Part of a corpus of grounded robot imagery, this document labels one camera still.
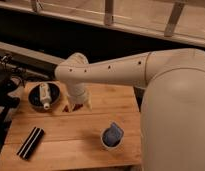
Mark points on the black round bowl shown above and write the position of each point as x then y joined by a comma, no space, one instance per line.
34,95

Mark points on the black equipment with cables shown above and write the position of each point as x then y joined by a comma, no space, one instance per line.
11,89

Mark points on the brown sausage-shaped object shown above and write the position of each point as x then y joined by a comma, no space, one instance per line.
77,107

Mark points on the white tube in bowl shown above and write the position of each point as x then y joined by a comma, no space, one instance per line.
45,97

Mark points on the metal railing frame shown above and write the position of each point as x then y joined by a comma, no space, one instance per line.
174,20

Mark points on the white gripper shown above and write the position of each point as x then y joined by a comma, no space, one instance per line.
77,94

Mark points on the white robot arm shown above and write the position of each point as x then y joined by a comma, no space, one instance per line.
172,121

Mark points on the black white striped block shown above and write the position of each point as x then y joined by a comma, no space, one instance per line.
30,143

